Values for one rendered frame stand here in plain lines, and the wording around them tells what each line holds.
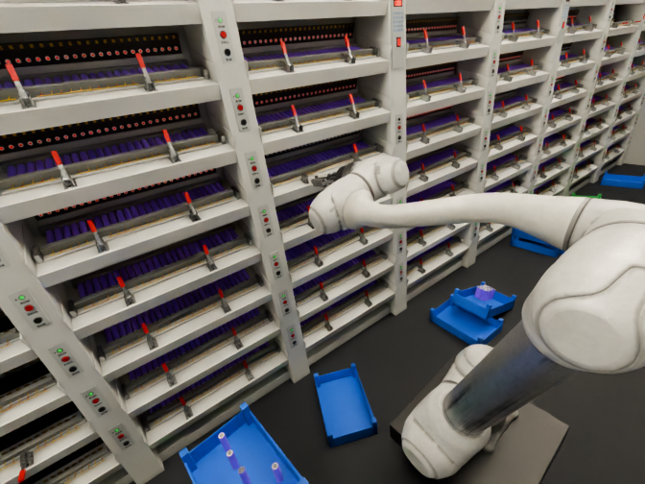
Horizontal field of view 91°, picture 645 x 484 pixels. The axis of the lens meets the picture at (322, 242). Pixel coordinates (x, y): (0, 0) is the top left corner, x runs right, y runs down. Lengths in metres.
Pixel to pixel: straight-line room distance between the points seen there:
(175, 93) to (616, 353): 1.04
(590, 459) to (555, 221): 1.12
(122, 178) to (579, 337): 1.02
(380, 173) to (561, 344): 0.54
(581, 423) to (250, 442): 1.24
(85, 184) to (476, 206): 0.95
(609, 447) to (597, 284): 1.26
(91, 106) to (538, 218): 1.02
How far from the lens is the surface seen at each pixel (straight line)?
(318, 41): 1.46
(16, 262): 1.10
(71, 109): 1.02
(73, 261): 1.11
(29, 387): 1.36
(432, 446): 0.93
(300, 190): 1.23
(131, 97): 1.03
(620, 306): 0.47
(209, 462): 1.11
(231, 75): 1.09
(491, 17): 2.03
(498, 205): 0.71
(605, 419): 1.77
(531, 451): 1.24
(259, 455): 1.06
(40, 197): 1.05
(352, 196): 0.76
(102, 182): 1.04
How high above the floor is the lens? 1.30
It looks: 28 degrees down
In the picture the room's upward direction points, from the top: 8 degrees counter-clockwise
